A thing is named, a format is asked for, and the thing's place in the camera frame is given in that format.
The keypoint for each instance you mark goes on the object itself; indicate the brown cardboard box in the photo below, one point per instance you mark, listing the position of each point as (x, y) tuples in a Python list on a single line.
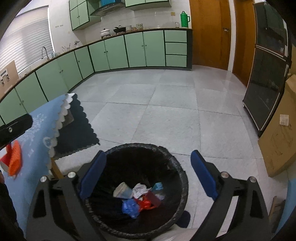
[(8, 76)]

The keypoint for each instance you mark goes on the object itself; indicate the wooden planks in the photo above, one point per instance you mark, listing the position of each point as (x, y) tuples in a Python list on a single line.
[(276, 213)]

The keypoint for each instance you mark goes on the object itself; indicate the wooden table leg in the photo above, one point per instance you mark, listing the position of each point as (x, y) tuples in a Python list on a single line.
[(56, 168)]

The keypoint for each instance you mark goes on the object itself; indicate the black wok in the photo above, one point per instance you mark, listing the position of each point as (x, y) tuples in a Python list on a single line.
[(119, 29)]

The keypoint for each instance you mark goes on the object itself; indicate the white paper cup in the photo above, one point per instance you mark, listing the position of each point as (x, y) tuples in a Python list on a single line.
[(121, 190)]

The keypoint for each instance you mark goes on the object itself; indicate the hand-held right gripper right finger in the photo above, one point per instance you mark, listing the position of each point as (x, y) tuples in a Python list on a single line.
[(203, 173)]

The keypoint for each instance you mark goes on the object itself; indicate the black lined trash bin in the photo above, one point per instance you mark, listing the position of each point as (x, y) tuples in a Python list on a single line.
[(138, 162)]

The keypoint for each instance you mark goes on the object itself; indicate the row of green wall cabinets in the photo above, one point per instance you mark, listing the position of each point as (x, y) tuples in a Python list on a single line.
[(79, 14)]

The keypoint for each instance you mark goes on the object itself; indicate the maroon small box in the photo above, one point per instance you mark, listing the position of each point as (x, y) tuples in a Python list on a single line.
[(153, 198)]

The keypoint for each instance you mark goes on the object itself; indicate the range hood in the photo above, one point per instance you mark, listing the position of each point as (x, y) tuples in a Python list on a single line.
[(106, 9)]

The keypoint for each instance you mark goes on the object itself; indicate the stack of bowls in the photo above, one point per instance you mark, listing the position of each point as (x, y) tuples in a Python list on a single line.
[(134, 27)]

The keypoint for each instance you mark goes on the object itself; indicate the plain wooden door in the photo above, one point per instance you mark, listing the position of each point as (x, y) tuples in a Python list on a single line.
[(242, 41)]

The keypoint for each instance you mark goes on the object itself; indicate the black glass cabinet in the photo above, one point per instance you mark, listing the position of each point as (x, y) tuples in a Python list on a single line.
[(263, 88)]

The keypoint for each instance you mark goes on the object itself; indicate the row of green base cabinets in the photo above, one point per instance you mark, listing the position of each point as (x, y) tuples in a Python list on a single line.
[(134, 48)]

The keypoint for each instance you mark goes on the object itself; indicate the blue plastic bag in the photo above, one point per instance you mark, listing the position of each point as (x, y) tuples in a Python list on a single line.
[(129, 208)]

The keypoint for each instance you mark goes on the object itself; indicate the white window blind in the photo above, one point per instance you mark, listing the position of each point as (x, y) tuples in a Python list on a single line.
[(27, 44)]

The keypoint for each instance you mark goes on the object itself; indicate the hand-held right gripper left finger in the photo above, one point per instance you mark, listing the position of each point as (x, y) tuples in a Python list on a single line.
[(93, 173)]

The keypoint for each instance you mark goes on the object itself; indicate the blue tablecloth with white print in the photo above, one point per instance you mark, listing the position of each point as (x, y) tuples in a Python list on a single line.
[(34, 150)]

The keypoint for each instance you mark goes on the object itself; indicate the green thermos jug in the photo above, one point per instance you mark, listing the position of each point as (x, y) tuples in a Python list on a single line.
[(184, 19)]

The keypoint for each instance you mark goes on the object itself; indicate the silver cooking pot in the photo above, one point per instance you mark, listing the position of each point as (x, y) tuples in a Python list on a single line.
[(104, 33)]

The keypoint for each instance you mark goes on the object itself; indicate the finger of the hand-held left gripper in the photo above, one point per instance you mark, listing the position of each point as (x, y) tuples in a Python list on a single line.
[(13, 129)]

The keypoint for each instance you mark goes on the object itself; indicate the orange snack packet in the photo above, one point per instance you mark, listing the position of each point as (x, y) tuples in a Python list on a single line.
[(14, 160)]

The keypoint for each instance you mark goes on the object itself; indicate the large flat cardboard box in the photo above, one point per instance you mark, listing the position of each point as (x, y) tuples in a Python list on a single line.
[(277, 143)]

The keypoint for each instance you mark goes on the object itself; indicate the chrome faucet by blind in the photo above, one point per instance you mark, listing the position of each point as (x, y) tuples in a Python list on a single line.
[(44, 52)]

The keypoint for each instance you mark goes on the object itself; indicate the light blue milk carton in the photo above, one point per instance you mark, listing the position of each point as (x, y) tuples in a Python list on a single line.
[(158, 186)]

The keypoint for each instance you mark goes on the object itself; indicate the red snack packet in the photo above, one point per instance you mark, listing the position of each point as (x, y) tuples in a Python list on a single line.
[(144, 204)]

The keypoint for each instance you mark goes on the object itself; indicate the black scalloped cloth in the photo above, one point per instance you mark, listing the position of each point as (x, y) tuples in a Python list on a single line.
[(76, 134)]

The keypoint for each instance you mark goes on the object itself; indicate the white plastic bag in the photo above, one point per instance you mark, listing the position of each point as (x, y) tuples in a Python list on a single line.
[(175, 235), (141, 190)]

